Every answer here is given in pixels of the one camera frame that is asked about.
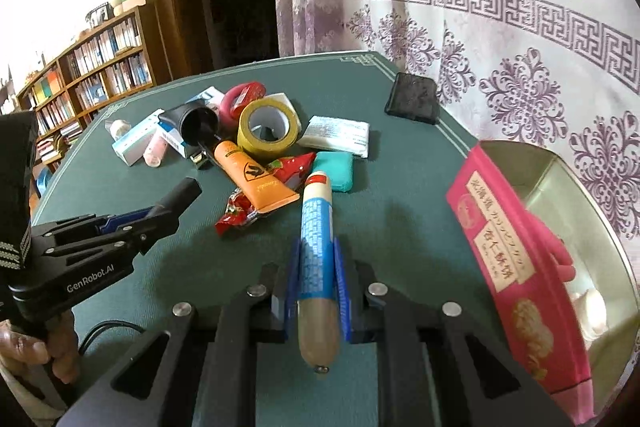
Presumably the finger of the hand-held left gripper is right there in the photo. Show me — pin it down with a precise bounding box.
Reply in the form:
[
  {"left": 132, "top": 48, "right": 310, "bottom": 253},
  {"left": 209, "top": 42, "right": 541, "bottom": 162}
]
[
  {"left": 31, "top": 205, "right": 157, "bottom": 242},
  {"left": 39, "top": 177, "right": 203, "bottom": 269}
]

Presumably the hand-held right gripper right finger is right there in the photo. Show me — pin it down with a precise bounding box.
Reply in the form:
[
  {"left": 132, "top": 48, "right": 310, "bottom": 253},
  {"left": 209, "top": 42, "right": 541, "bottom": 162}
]
[{"left": 333, "top": 236, "right": 573, "bottom": 427}]

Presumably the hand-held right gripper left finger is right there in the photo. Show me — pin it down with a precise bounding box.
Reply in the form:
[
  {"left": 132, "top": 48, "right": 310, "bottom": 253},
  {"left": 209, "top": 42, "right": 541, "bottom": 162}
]
[{"left": 60, "top": 238, "right": 302, "bottom": 427}]

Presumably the blue label sausage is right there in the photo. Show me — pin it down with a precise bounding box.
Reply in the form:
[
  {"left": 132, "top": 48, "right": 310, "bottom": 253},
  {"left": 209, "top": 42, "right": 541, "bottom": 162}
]
[{"left": 295, "top": 169, "right": 347, "bottom": 379}]

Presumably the large white blue medicine box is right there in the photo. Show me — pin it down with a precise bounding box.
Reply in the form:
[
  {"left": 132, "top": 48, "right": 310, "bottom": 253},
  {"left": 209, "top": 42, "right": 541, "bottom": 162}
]
[{"left": 158, "top": 113, "right": 202, "bottom": 158}]

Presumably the orange tube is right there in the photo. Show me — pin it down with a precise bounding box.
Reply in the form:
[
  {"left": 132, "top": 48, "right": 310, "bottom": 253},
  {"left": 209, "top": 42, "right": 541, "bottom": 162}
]
[{"left": 213, "top": 140, "right": 301, "bottom": 212}]

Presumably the black hairbrush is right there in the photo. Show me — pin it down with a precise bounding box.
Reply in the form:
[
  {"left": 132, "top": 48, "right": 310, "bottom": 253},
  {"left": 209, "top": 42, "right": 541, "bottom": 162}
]
[{"left": 170, "top": 103, "right": 239, "bottom": 180}]

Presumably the yellow tape roll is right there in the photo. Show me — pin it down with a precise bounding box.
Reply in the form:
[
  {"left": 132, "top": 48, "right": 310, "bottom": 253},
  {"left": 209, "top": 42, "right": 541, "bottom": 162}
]
[{"left": 237, "top": 98, "right": 302, "bottom": 162}]

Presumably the red snack packet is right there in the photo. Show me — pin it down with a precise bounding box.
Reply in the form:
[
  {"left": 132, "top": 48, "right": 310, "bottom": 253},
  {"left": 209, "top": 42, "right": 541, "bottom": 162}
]
[{"left": 215, "top": 152, "right": 317, "bottom": 237}]

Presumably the teal plastic case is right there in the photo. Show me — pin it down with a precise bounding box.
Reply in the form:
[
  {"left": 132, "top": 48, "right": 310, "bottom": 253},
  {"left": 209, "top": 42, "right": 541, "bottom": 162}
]
[{"left": 310, "top": 150, "right": 355, "bottom": 194}]

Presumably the red cylindrical container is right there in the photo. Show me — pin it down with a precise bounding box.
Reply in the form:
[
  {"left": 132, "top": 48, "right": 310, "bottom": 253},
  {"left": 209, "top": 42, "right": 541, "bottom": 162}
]
[{"left": 218, "top": 82, "right": 266, "bottom": 132}]

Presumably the pink tin container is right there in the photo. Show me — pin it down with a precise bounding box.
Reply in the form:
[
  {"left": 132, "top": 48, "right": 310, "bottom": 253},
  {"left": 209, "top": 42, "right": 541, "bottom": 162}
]
[{"left": 446, "top": 139, "right": 640, "bottom": 425}]

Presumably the white tissue packet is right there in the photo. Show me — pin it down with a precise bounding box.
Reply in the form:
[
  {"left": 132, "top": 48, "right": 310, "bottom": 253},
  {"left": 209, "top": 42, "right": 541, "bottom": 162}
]
[{"left": 298, "top": 115, "right": 371, "bottom": 158}]

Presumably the white power adapter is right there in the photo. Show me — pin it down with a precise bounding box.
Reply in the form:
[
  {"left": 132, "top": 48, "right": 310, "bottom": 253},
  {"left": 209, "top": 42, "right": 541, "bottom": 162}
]
[{"left": 270, "top": 92, "right": 302, "bottom": 130}]

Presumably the person's left hand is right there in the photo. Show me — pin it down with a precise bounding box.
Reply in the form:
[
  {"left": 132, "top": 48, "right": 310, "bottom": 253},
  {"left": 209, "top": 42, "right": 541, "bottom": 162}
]
[{"left": 0, "top": 311, "right": 80, "bottom": 385}]

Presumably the pink tube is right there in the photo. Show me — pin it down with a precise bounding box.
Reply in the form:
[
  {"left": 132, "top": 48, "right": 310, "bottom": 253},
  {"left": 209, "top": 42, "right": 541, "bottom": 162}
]
[{"left": 142, "top": 129, "right": 167, "bottom": 168}]

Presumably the small metal clip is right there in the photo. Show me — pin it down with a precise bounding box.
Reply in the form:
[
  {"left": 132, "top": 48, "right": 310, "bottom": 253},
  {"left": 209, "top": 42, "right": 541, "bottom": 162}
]
[{"left": 189, "top": 146, "right": 212, "bottom": 170}]

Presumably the slim white blue box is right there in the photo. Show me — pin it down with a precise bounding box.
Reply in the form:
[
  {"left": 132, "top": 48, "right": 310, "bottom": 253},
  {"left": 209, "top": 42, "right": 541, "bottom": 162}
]
[{"left": 111, "top": 108, "right": 166, "bottom": 167}]

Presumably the blue plastic stool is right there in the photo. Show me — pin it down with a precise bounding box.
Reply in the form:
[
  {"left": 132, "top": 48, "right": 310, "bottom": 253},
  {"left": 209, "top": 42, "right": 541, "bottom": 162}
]
[{"left": 36, "top": 167, "right": 54, "bottom": 198}]

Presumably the small white bottle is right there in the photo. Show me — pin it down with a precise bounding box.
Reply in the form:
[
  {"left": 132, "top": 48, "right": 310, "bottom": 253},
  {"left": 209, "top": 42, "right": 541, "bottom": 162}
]
[{"left": 104, "top": 119, "right": 132, "bottom": 140}]

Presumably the wooden bookshelf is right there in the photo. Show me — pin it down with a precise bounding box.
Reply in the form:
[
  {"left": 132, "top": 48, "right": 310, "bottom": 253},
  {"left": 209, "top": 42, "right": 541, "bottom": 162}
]
[{"left": 15, "top": 4, "right": 162, "bottom": 174}]

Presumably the black smartphone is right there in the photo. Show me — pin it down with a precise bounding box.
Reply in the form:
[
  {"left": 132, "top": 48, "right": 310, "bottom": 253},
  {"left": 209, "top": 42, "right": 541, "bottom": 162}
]
[{"left": 384, "top": 72, "right": 442, "bottom": 126}]

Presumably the white round object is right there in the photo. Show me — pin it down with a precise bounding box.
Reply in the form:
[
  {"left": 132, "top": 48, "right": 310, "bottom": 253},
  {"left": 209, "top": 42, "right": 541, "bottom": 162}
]
[{"left": 565, "top": 286, "right": 609, "bottom": 341}]

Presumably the black cable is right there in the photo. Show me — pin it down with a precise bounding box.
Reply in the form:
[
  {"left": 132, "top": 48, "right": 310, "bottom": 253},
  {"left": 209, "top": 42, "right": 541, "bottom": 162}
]
[{"left": 75, "top": 321, "right": 147, "bottom": 354}]

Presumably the black striped strap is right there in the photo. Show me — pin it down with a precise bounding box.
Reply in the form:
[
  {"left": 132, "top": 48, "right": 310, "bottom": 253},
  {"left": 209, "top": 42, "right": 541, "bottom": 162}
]
[{"left": 0, "top": 111, "right": 40, "bottom": 274}]

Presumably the picture frame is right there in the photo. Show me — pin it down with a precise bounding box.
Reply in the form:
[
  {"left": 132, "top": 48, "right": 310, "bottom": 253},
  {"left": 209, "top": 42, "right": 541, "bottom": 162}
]
[{"left": 85, "top": 3, "right": 112, "bottom": 28}]

